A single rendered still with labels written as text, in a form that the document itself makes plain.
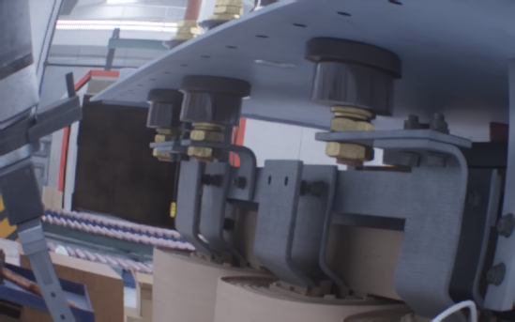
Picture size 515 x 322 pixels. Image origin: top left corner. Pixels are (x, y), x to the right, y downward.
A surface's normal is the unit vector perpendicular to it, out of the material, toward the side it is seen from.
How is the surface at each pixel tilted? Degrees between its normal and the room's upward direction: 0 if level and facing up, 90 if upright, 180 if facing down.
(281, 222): 90
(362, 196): 90
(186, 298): 90
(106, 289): 90
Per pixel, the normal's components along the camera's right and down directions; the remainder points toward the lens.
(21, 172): 0.31, 0.12
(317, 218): -0.95, -0.12
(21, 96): 0.73, -0.03
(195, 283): -0.58, -0.09
